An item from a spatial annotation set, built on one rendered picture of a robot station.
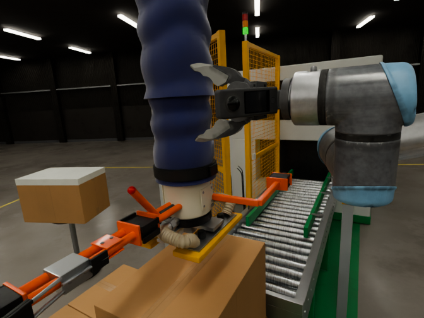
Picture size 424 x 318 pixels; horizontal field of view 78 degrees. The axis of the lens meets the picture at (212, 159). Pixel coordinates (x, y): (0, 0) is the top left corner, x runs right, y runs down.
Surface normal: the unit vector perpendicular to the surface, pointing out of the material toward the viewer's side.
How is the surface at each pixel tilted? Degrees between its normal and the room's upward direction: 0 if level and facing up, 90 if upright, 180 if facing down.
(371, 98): 95
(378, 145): 93
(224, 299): 0
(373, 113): 93
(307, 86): 66
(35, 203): 90
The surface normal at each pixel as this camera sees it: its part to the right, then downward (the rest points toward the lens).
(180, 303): -0.05, -0.98
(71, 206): -0.16, 0.22
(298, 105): -0.46, 0.43
